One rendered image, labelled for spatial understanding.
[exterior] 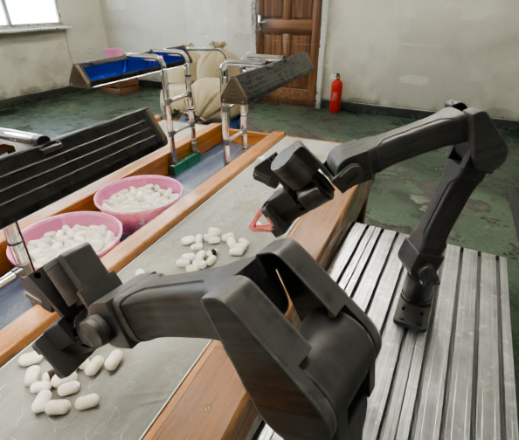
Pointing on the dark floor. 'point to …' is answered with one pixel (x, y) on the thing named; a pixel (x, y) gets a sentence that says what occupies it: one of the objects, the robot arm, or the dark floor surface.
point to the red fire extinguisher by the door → (335, 95)
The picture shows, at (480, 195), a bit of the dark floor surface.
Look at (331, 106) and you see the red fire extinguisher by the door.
